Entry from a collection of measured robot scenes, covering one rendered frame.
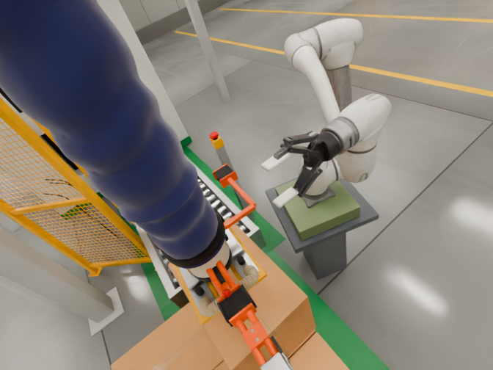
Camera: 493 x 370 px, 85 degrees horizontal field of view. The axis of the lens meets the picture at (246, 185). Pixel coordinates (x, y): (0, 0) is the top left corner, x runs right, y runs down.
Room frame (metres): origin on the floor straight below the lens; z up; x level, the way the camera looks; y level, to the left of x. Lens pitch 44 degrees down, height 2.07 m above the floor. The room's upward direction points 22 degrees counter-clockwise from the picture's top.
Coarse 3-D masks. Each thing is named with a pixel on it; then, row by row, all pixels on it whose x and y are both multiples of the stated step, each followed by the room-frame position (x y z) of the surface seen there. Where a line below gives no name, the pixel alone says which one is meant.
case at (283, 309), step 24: (168, 264) 0.84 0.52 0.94; (264, 264) 0.64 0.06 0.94; (264, 288) 0.54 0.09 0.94; (288, 288) 0.50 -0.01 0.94; (264, 312) 0.44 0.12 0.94; (288, 312) 0.41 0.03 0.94; (312, 312) 0.44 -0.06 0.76; (216, 336) 0.42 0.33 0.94; (240, 336) 0.39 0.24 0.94; (288, 336) 0.38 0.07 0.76; (240, 360) 0.31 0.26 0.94
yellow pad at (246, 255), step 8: (232, 232) 0.74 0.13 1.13; (240, 240) 0.68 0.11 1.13; (240, 256) 0.59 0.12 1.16; (248, 256) 0.59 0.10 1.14; (232, 264) 0.59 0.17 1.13; (240, 264) 0.57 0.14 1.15; (248, 264) 0.56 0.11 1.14; (256, 264) 0.55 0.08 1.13; (240, 272) 0.54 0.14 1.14; (264, 272) 0.50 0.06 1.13; (240, 280) 0.51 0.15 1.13
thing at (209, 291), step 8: (184, 280) 0.60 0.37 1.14; (184, 288) 0.57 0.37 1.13; (192, 288) 0.55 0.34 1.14; (200, 288) 0.52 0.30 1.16; (208, 288) 0.53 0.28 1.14; (192, 296) 0.52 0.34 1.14; (200, 296) 0.51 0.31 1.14; (208, 296) 0.49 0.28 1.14; (216, 296) 0.49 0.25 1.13; (192, 304) 0.49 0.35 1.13; (200, 312) 0.45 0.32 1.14; (200, 320) 0.42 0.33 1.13; (208, 320) 0.42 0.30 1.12
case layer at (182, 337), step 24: (192, 312) 0.75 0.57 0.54; (168, 336) 0.67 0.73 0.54; (192, 336) 0.62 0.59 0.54; (312, 336) 0.41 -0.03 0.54; (120, 360) 0.64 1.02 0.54; (144, 360) 0.60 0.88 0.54; (168, 360) 0.55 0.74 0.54; (192, 360) 0.51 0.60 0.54; (216, 360) 0.46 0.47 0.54; (312, 360) 0.31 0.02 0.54; (336, 360) 0.28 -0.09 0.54
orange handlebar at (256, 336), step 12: (228, 180) 0.93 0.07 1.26; (240, 192) 0.82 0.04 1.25; (252, 204) 0.73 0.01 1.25; (240, 216) 0.70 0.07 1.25; (216, 264) 0.53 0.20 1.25; (228, 276) 0.47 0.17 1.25; (216, 288) 0.45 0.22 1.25; (252, 312) 0.34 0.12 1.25; (240, 324) 0.31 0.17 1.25; (252, 324) 0.30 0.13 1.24; (252, 336) 0.27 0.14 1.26; (264, 336) 0.26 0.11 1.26; (252, 348) 0.24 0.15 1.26; (276, 348) 0.22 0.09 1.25; (264, 360) 0.21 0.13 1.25
